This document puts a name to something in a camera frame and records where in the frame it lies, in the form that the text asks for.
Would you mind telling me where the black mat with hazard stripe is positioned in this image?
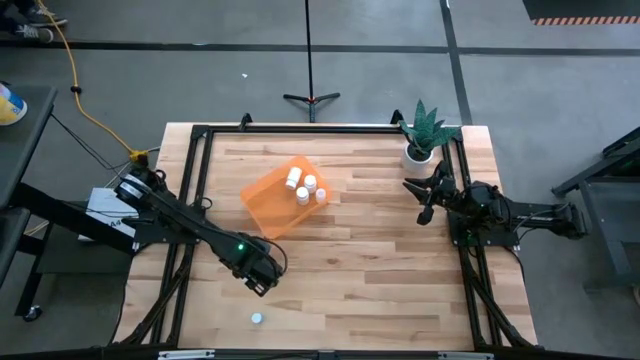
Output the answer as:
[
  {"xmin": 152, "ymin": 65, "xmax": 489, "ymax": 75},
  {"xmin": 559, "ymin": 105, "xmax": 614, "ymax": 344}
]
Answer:
[{"xmin": 522, "ymin": 0, "xmax": 640, "ymax": 26}]

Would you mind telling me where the yellow extension cable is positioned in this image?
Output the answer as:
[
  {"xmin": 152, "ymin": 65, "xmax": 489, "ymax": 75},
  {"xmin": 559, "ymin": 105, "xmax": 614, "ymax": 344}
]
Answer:
[{"xmin": 34, "ymin": 0, "xmax": 151, "ymax": 166}]

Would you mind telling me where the black tripod stand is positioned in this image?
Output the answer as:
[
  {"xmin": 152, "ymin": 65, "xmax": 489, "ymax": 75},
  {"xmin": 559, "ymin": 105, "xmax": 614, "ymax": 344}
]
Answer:
[{"xmin": 282, "ymin": 0, "xmax": 342, "ymax": 124}]

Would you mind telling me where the yellow and blue container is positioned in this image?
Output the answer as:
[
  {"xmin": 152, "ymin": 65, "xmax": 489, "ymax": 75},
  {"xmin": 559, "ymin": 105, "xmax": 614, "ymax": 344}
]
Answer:
[{"xmin": 0, "ymin": 82, "xmax": 29, "ymax": 126}]

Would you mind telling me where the black metal table frame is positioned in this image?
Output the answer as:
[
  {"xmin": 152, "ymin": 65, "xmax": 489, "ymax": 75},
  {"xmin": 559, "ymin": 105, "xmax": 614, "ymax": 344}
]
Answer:
[{"xmin": 112, "ymin": 112, "xmax": 539, "ymax": 360}]

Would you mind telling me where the white box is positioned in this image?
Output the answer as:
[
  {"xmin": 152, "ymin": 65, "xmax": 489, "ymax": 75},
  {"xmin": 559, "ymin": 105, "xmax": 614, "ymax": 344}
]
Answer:
[{"xmin": 85, "ymin": 187, "xmax": 139, "ymax": 241}]

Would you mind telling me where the white round plant pot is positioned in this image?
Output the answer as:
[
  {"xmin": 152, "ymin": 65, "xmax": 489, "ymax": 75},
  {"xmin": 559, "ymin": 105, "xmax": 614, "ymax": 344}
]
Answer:
[{"xmin": 402, "ymin": 143, "xmax": 435, "ymax": 174}]

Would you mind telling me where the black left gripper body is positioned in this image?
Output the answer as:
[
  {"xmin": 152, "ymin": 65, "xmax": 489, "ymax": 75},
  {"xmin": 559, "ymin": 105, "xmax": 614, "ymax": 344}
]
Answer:
[{"xmin": 229, "ymin": 248, "xmax": 286, "ymax": 298}]

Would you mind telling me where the green snake plant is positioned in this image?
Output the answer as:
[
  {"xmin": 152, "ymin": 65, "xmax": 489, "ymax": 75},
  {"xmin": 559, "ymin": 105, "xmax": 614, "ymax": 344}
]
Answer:
[{"xmin": 398, "ymin": 98, "xmax": 462, "ymax": 156}]

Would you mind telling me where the person's shoe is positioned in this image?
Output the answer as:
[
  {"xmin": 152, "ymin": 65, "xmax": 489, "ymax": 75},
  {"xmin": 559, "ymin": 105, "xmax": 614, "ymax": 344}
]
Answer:
[
  {"xmin": 12, "ymin": 23, "xmax": 55, "ymax": 44},
  {"xmin": 22, "ymin": 5, "xmax": 69, "ymax": 27}
]

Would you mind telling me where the aluminium rail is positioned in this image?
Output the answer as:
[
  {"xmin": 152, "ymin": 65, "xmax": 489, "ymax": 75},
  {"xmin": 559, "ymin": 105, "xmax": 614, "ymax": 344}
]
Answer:
[
  {"xmin": 157, "ymin": 349, "xmax": 216, "ymax": 360},
  {"xmin": 437, "ymin": 351, "xmax": 496, "ymax": 360}
]

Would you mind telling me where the orange plastic basket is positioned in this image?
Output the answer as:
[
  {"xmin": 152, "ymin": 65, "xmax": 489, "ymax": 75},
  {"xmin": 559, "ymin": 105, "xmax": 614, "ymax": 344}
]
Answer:
[{"xmin": 239, "ymin": 155, "xmax": 335, "ymax": 240}]

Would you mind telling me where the black metal cart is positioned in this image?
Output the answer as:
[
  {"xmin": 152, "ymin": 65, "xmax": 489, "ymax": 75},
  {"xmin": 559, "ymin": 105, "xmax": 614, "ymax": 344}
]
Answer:
[{"xmin": 551, "ymin": 127, "xmax": 640, "ymax": 306}]

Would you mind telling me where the black equipment cart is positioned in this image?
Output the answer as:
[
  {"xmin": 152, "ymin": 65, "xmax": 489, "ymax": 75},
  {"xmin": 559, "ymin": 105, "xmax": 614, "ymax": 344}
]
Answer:
[{"xmin": 0, "ymin": 84, "xmax": 136, "ymax": 322}]

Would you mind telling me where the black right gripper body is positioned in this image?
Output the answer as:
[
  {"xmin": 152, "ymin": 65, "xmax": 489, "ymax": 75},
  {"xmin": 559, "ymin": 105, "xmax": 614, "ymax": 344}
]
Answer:
[{"xmin": 426, "ymin": 160, "xmax": 459, "ymax": 212}]

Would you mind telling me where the black cable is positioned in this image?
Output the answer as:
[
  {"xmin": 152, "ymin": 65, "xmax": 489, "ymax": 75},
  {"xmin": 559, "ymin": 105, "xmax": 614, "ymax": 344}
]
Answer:
[{"xmin": 49, "ymin": 113, "xmax": 136, "ymax": 174}]

